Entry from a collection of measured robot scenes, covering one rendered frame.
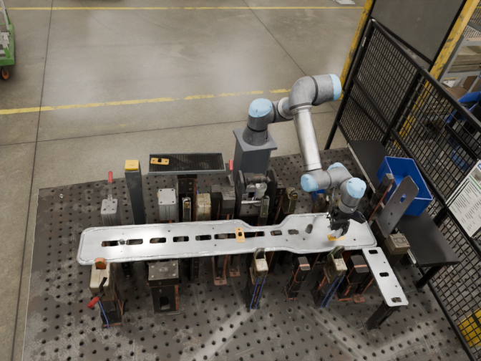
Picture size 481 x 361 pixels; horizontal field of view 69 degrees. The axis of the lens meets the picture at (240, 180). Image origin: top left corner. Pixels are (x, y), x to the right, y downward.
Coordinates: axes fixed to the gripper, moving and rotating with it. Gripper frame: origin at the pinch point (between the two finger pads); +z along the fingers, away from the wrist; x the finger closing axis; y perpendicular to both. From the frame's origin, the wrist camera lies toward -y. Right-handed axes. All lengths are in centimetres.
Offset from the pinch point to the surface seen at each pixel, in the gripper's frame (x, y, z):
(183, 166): -36, 71, -15
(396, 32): -229, -146, -2
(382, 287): 27.6, -11.7, 2.6
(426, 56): -181, -152, -1
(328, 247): 5.4, 5.6, 2.4
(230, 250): 3, 52, 2
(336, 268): 18.9, 8.2, -1.6
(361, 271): 17.8, -6.3, 4.6
